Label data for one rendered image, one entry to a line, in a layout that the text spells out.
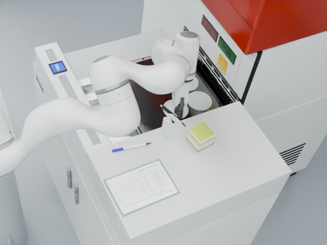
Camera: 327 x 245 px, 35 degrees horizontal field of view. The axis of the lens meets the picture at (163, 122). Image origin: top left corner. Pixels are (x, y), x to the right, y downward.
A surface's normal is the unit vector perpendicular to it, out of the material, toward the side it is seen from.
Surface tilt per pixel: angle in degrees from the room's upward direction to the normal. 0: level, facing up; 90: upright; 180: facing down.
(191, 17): 90
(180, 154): 0
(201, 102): 0
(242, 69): 90
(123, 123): 56
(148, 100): 0
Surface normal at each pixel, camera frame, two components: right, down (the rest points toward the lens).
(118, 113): 0.00, 0.25
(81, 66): 0.11, -0.62
